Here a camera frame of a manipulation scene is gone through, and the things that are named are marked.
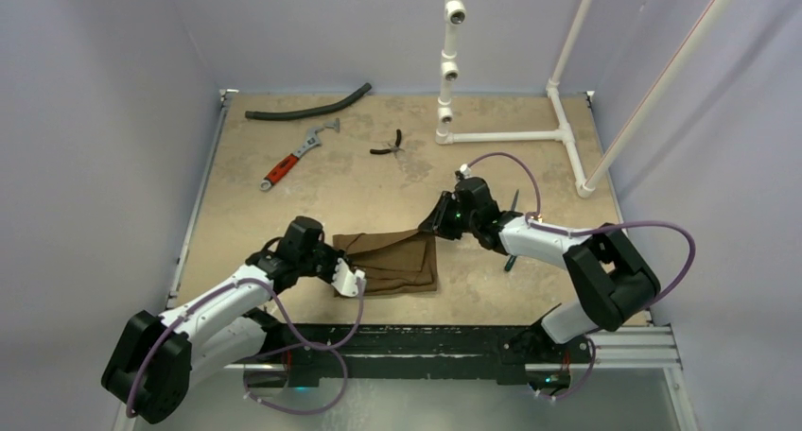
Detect brown cloth napkin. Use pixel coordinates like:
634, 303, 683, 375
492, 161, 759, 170
333, 230, 439, 296

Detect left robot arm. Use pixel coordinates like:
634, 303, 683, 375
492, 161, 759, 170
100, 216, 366, 423

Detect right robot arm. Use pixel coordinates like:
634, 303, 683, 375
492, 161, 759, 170
418, 177, 661, 362

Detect blue spoon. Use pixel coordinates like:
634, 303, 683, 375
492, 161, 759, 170
510, 189, 520, 212

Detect black pliers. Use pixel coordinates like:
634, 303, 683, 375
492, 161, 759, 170
369, 129, 404, 157

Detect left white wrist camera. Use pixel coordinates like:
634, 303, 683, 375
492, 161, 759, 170
331, 258, 366, 298

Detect red handled adjustable wrench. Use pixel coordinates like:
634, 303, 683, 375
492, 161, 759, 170
259, 118, 340, 192

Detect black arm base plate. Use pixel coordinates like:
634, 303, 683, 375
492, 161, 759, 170
248, 323, 592, 387

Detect black rubber hose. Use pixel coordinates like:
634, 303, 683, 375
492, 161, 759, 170
244, 82, 374, 123

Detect white PVC pipe frame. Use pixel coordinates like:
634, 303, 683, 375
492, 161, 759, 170
434, 0, 750, 198

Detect aluminium frame rail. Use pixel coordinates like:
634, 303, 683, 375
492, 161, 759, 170
115, 90, 700, 431

